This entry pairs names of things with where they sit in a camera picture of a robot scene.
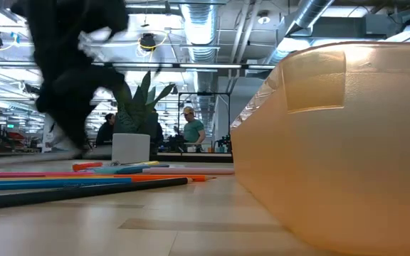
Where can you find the silver ribbed ventilation duct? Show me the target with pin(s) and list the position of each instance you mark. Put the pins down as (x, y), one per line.
(199, 25)

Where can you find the pink pencil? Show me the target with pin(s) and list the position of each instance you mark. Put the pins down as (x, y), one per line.
(13, 175)

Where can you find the white building column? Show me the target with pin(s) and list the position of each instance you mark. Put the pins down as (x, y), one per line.
(53, 137)

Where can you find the yellow pencil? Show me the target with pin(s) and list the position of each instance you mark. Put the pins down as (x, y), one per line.
(13, 178)

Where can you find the white round plant pot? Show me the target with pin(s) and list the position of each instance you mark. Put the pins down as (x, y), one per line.
(130, 147)

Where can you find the black metal rig frame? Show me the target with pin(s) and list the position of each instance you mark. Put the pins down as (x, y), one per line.
(205, 93)

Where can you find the teal pen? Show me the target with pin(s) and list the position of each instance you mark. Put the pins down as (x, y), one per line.
(126, 170)

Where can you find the orange translucent plastic bin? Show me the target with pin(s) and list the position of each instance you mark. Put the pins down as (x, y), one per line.
(333, 160)

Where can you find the yellow pen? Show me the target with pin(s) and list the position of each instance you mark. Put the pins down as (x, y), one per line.
(148, 163)

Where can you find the black pencil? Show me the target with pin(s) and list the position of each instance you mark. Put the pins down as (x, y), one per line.
(84, 192)

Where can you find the blue pencil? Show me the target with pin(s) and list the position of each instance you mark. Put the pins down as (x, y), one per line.
(48, 184)

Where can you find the silver smooth ventilation duct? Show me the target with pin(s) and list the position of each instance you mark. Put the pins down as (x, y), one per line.
(308, 10)

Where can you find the long ceiling light rail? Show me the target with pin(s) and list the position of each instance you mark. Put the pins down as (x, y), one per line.
(208, 66)

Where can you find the orange highlighter pen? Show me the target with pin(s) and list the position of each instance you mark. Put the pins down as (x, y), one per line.
(85, 166)

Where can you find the background black robot arm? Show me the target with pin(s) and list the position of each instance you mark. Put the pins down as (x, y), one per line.
(223, 142)

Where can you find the black table edge rail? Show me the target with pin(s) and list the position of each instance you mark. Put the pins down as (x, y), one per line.
(190, 157)

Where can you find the pale pink pen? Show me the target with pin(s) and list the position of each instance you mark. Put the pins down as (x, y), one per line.
(190, 171)

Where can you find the green snake plant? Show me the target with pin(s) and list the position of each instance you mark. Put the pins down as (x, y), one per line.
(137, 106)

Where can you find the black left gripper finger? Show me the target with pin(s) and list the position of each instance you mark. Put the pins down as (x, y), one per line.
(73, 99)

